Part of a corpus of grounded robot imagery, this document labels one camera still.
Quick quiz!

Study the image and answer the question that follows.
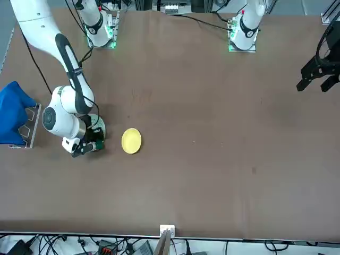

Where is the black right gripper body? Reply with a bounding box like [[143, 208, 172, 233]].
[[84, 124, 105, 144]]

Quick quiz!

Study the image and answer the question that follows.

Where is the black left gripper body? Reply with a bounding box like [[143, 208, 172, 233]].
[[324, 20, 340, 55]]

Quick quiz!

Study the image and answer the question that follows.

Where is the pale green plate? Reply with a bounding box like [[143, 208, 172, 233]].
[[89, 113, 107, 150]]

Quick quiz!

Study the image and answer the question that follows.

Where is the small yellow dish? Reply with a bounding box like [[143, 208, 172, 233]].
[[121, 127, 143, 155]]

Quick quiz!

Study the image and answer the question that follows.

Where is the blue cloth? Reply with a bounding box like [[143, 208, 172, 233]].
[[0, 81, 35, 146]]

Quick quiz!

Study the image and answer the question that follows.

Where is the orange and black power strip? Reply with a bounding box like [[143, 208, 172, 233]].
[[97, 240, 118, 255]]

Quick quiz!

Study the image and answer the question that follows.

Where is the white power strip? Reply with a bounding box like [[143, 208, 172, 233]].
[[164, 4, 182, 14]]

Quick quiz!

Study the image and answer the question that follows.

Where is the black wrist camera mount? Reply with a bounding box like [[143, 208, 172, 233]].
[[71, 142, 92, 158]]

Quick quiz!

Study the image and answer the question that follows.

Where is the aluminium frame rack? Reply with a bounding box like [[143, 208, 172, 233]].
[[7, 103, 43, 149]]

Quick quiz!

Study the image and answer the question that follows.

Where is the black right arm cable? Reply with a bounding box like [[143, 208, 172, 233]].
[[20, 26, 54, 95]]

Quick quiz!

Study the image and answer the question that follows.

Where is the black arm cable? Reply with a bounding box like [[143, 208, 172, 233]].
[[20, 26, 54, 95], [169, 13, 232, 29]]

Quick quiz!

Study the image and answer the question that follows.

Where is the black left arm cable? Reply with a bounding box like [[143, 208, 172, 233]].
[[169, 13, 232, 29]]

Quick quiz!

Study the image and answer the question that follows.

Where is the aluminium post with white bracket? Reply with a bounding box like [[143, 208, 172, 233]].
[[154, 224, 176, 255]]

